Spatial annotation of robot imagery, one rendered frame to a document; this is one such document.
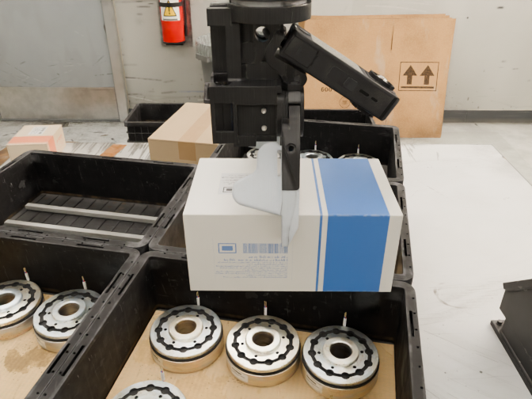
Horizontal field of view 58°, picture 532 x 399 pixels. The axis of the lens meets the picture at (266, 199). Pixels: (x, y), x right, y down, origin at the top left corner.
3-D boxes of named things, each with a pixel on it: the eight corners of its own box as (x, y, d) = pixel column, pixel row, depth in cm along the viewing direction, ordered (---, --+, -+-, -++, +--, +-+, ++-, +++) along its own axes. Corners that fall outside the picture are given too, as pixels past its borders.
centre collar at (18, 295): (29, 293, 76) (28, 290, 75) (9, 314, 71) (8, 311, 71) (1, 288, 76) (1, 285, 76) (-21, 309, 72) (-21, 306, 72)
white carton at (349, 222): (370, 226, 59) (378, 158, 54) (390, 292, 48) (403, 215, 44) (204, 225, 59) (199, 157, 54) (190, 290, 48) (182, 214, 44)
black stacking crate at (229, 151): (391, 169, 124) (397, 127, 118) (395, 233, 99) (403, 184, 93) (241, 157, 131) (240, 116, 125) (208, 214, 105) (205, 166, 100)
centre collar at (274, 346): (281, 328, 69) (281, 325, 69) (279, 355, 65) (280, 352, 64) (246, 327, 69) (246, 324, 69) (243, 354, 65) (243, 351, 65)
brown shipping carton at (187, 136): (229, 199, 133) (226, 145, 125) (153, 190, 137) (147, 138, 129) (254, 153, 159) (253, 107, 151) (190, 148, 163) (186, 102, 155)
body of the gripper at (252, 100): (220, 121, 50) (213, -5, 44) (304, 121, 50) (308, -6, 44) (212, 152, 43) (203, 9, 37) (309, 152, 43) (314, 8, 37)
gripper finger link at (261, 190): (233, 246, 44) (233, 146, 45) (298, 246, 44) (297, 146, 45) (229, 247, 41) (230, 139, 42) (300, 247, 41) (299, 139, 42)
